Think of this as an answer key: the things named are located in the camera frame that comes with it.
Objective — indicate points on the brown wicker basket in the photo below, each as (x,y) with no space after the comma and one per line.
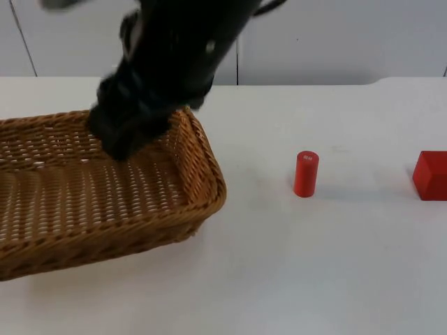
(104,195)

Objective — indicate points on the red cylinder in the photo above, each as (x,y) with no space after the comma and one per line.
(306,174)

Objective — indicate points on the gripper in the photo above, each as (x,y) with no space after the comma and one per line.
(139,104)

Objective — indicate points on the red cube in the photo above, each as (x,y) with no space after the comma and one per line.
(431,176)

